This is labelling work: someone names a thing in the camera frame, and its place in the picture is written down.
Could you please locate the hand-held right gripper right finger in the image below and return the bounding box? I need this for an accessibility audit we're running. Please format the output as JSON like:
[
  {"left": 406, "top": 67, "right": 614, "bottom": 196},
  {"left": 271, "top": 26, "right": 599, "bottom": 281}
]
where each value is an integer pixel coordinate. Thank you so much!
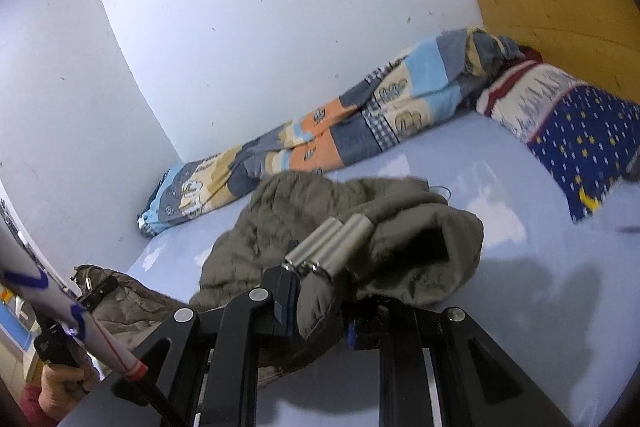
[{"left": 344, "top": 302, "right": 576, "bottom": 427}]

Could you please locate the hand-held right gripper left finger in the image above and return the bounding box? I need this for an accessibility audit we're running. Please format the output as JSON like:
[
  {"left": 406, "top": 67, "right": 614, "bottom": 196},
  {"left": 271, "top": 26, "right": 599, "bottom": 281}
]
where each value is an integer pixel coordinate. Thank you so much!
[{"left": 60, "top": 264, "right": 306, "bottom": 427}]

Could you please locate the olive hooded puffer jacket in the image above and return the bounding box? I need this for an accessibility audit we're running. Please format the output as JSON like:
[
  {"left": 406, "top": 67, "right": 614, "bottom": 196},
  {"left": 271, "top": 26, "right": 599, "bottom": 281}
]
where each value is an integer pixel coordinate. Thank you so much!
[{"left": 72, "top": 171, "right": 486, "bottom": 390}]

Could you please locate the person's left forearm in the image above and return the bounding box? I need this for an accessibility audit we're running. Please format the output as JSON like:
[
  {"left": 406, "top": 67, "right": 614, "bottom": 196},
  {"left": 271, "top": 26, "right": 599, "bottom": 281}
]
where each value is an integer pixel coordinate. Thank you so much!
[{"left": 19, "top": 383, "right": 60, "bottom": 427}]

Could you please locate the person's left hand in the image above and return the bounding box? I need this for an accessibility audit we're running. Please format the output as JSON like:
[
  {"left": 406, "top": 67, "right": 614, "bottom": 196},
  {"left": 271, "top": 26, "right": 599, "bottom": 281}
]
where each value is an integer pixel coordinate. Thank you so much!
[{"left": 39, "top": 353, "right": 102, "bottom": 422}]

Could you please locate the patchwork printed blanket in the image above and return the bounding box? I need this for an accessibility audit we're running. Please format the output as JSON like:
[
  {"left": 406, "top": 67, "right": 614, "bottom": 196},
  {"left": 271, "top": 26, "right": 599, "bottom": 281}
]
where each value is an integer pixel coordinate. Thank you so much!
[{"left": 137, "top": 26, "right": 526, "bottom": 238}]

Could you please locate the star printed pillow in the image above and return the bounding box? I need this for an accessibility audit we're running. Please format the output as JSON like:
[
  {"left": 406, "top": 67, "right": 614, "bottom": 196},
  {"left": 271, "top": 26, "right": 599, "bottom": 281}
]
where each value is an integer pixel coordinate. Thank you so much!
[{"left": 475, "top": 52, "right": 640, "bottom": 223}]

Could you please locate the wooden headboard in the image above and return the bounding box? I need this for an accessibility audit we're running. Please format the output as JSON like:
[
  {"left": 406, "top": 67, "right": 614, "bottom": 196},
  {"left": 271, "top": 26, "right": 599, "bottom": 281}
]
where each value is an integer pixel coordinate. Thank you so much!
[{"left": 475, "top": 0, "right": 640, "bottom": 108}]

